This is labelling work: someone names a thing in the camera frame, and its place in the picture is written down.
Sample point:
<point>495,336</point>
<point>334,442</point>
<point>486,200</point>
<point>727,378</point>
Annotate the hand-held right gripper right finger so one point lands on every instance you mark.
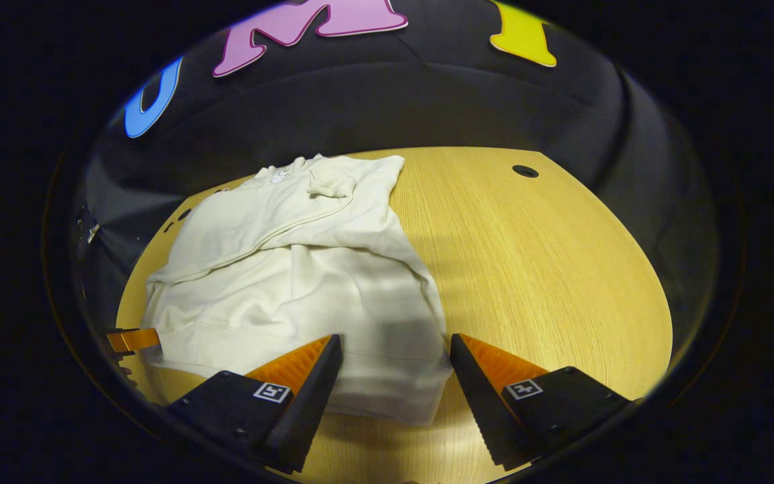
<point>481,403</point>

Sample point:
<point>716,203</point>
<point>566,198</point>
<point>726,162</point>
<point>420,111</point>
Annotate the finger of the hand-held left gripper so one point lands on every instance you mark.
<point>133,340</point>

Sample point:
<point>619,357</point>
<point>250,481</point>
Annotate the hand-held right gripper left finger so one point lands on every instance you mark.
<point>310,403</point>

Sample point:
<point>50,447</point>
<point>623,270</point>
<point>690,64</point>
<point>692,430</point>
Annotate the white sweatshirt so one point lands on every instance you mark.
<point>293,282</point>

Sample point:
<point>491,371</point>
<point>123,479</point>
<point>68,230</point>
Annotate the black backdrop cloth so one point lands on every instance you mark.
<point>394,101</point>

